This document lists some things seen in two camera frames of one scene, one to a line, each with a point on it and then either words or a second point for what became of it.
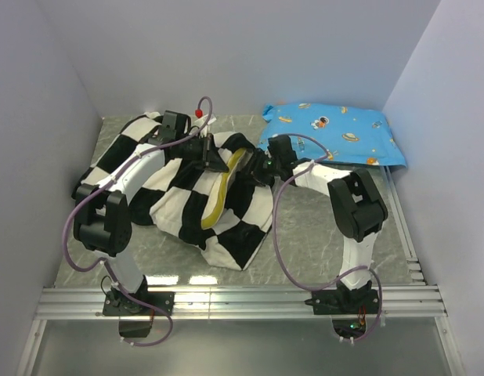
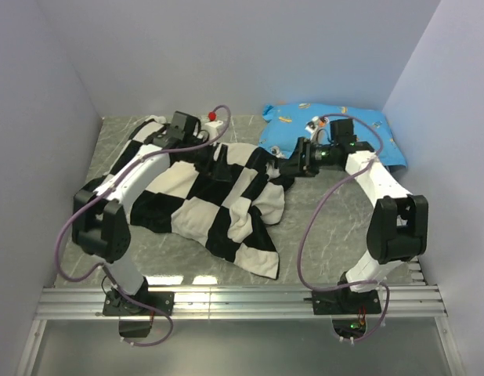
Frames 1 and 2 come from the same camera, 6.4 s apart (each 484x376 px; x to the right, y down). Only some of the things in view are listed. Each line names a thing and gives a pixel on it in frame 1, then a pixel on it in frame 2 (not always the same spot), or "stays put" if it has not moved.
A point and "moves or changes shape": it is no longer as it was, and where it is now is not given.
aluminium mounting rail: (87, 304) stays put
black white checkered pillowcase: (222, 215) moves or changes shape
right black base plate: (344, 301) stays put
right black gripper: (259, 157) -> (296, 165)
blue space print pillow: (334, 132) stays put
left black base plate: (117, 304) stays put
